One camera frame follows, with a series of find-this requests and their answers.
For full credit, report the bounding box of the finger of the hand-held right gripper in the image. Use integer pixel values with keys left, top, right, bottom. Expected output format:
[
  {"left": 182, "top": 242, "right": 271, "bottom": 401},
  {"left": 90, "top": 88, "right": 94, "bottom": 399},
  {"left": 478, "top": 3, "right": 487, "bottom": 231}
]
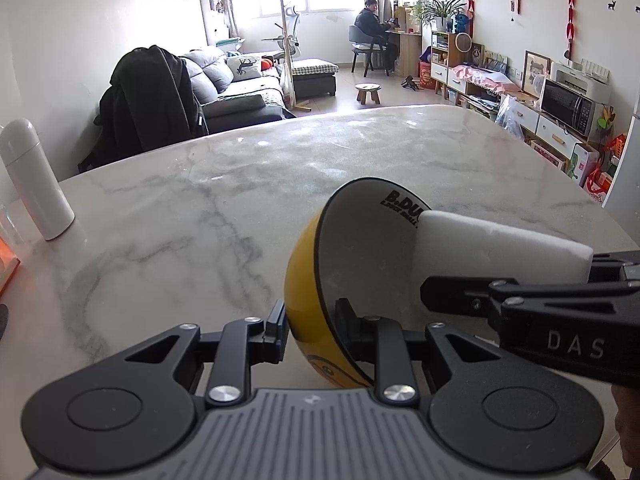
[
  {"left": 420, "top": 276, "right": 640, "bottom": 318},
  {"left": 587, "top": 250, "right": 640, "bottom": 286}
]

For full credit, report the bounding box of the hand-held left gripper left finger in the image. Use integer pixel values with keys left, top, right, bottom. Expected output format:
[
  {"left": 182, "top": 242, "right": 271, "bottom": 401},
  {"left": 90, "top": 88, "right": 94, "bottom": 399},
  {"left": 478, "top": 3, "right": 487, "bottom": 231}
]
[{"left": 125, "top": 299, "right": 290, "bottom": 404}]

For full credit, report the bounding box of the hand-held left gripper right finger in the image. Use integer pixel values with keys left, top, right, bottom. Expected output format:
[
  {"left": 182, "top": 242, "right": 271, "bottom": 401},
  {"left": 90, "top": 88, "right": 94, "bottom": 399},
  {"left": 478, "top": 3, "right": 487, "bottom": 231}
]
[{"left": 334, "top": 298, "right": 501, "bottom": 405}]

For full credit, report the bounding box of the white sponge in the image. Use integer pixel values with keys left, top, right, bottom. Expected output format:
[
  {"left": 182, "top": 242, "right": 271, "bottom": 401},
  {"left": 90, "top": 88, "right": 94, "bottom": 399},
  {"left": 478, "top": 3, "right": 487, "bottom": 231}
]
[{"left": 414, "top": 210, "right": 595, "bottom": 291}]

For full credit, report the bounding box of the yellow printed bowl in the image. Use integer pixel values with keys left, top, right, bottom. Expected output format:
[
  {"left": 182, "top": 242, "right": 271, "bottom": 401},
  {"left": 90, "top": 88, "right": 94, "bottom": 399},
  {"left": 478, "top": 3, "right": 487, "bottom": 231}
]
[{"left": 284, "top": 177, "right": 433, "bottom": 391}]

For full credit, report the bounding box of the white refrigerator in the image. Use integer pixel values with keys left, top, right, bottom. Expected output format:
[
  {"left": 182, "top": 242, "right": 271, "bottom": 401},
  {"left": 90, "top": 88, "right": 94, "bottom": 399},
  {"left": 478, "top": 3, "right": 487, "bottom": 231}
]
[{"left": 602, "top": 112, "right": 640, "bottom": 211}]

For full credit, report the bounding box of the white low cabinet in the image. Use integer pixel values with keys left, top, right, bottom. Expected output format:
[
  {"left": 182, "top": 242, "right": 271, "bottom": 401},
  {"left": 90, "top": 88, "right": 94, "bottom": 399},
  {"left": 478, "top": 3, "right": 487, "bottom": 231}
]
[{"left": 432, "top": 62, "right": 608, "bottom": 163}]

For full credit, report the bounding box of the black microwave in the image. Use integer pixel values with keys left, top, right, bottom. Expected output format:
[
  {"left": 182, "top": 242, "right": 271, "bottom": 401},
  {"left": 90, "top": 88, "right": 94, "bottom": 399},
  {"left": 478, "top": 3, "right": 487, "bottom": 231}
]
[{"left": 540, "top": 77, "right": 596, "bottom": 137}]

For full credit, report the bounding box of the clear plastic bag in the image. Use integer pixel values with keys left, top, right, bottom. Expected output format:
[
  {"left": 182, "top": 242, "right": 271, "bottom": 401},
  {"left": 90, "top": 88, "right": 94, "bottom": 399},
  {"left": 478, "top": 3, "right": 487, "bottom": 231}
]
[{"left": 495, "top": 95, "right": 526, "bottom": 141}]

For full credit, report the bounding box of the white printer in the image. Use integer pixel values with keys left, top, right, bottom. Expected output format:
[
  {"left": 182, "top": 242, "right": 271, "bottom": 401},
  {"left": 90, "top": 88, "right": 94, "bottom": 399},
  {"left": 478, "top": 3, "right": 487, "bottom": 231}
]
[{"left": 550, "top": 60, "right": 612, "bottom": 106}]

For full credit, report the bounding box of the leaning framed picture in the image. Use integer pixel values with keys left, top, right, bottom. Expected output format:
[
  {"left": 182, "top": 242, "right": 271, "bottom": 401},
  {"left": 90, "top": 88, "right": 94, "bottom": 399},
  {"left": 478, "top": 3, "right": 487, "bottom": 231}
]
[{"left": 521, "top": 50, "right": 551, "bottom": 100}]

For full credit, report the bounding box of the small wooden stool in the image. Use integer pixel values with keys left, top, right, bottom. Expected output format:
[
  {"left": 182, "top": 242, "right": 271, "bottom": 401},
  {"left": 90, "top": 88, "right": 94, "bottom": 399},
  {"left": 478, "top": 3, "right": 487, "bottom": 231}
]
[{"left": 355, "top": 83, "right": 383, "bottom": 106}]

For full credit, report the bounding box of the pink cloth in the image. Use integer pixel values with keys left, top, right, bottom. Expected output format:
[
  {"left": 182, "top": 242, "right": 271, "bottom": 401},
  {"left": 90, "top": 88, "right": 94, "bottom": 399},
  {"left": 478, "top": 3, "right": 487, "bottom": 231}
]
[{"left": 450, "top": 64, "right": 508, "bottom": 93}]

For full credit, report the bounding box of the grey sofa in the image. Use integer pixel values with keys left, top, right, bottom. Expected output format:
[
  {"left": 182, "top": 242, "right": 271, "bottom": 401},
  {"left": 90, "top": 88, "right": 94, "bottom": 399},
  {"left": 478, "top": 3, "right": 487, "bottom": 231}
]
[{"left": 180, "top": 46, "right": 296, "bottom": 133}]

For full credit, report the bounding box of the wooden desk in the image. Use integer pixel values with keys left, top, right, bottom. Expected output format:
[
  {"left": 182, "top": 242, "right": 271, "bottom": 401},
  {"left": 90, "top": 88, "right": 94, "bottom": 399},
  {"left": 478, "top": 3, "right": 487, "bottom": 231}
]
[{"left": 385, "top": 7, "right": 423, "bottom": 78}]

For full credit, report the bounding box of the wooden shelf unit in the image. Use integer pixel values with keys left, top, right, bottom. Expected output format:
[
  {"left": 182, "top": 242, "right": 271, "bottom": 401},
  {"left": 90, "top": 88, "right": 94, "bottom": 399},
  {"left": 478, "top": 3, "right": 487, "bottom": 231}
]
[{"left": 430, "top": 30, "right": 486, "bottom": 98}]

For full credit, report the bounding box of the checkered ottoman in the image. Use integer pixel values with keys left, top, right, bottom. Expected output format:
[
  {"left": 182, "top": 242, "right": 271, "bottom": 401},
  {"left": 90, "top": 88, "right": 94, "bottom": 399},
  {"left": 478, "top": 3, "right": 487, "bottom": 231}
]
[{"left": 291, "top": 59, "right": 337, "bottom": 100}]

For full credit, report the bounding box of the black jacket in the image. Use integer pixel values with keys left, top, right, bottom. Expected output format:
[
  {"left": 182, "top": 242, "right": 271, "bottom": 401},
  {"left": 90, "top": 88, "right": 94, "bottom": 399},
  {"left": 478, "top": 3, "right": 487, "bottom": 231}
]
[{"left": 95, "top": 45, "right": 208, "bottom": 153}]

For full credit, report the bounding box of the deer print pillow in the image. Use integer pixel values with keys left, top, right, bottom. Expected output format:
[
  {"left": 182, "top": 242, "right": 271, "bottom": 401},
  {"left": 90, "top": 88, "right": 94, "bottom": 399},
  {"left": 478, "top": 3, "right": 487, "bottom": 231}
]
[{"left": 226, "top": 55, "right": 263, "bottom": 81}]

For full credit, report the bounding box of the grey armchair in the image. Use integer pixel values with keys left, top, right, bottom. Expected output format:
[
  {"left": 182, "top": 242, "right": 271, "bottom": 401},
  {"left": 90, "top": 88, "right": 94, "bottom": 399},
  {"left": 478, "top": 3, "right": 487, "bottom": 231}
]
[{"left": 348, "top": 25, "right": 391, "bottom": 77}]

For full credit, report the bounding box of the orange tissue pack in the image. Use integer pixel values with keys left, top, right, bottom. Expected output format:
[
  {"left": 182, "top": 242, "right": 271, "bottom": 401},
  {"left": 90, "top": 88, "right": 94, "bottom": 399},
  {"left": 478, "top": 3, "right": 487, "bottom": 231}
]
[{"left": 0, "top": 220, "right": 22, "bottom": 296}]

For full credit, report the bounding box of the white thermos bottle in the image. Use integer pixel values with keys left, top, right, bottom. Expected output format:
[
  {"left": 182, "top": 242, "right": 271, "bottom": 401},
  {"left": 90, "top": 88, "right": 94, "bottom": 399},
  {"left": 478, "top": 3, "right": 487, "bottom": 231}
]
[{"left": 0, "top": 118, "right": 76, "bottom": 241}]

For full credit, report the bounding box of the green potted plant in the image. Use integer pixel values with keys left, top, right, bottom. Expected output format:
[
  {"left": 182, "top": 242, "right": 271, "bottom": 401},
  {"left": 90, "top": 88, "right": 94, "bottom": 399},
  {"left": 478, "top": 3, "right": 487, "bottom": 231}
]
[{"left": 410, "top": 0, "right": 468, "bottom": 31}]

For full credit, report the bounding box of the white office chair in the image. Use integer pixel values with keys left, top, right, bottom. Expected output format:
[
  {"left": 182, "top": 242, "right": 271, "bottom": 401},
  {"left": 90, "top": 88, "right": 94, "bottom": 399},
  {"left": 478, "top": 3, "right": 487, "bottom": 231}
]
[{"left": 262, "top": 5, "right": 306, "bottom": 61}]

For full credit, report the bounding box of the white bookshelf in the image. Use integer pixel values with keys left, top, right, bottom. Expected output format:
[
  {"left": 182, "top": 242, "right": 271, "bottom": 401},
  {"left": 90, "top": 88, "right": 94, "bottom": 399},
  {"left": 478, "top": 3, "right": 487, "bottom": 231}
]
[{"left": 197, "top": 0, "right": 236, "bottom": 46}]

